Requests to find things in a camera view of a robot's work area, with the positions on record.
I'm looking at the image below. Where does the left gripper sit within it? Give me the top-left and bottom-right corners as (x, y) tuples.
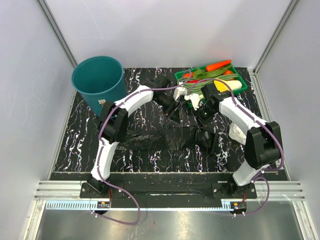
(154, 93), (183, 125)

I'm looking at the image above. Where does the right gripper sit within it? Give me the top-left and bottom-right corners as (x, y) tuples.
(191, 103), (217, 129)

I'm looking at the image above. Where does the black trash bag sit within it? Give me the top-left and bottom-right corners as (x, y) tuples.
(116, 103), (219, 153)

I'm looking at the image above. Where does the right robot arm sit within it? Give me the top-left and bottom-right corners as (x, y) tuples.
(195, 83), (284, 198)

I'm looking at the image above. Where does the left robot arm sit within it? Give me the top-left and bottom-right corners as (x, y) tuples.
(87, 75), (186, 198)

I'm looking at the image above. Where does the teal plastic trash bin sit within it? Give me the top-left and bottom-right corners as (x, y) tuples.
(71, 56), (127, 117)

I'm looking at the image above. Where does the green long beans bundle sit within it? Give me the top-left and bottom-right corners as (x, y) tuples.
(182, 74), (237, 95)

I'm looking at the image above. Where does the yellow white cabbage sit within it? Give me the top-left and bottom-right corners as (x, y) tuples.
(213, 79), (242, 92)

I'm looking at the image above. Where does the green plastic vegetable tray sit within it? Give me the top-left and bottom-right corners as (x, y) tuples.
(173, 60), (248, 110)

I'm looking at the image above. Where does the small orange carrot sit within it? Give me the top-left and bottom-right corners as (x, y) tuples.
(183, 72), (194, 78)

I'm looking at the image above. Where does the large orange carrot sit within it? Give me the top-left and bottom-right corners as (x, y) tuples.
(205, 60), (232, 72)

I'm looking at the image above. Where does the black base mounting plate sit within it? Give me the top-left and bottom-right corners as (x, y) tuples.
(80, 172), (257, 210)

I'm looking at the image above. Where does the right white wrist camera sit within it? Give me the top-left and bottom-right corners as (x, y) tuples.
(184, 93), (204, 111)

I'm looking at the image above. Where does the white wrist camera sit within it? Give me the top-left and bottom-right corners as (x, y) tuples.
(173, 86), (188, 101)
(184, 93), (204, 111)

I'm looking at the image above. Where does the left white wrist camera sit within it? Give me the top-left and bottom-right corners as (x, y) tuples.
(173, 86), (188, 101)

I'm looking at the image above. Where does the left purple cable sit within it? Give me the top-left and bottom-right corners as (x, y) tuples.
(97, 70), (193, 225)

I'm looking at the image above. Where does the purple cable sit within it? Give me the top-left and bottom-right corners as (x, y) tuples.
(97, 70), (193, 225)
(184, 77), (285, 217)

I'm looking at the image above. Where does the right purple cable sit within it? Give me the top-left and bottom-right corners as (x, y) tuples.
(184, 77), (285, 217)

